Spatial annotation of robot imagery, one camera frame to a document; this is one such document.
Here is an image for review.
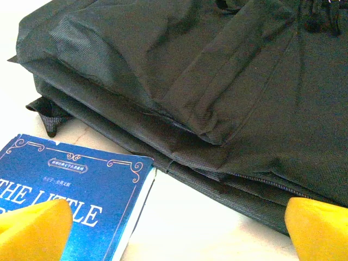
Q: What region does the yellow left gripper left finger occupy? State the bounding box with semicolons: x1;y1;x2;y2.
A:
0;200;73;261

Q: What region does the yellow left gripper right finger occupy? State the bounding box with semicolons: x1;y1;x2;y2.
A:
283;197;348;261

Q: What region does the blue Little Prince book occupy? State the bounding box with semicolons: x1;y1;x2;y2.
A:
0;133;157;261

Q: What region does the black fabric backpack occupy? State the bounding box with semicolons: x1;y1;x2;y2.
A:
7;0;348;237

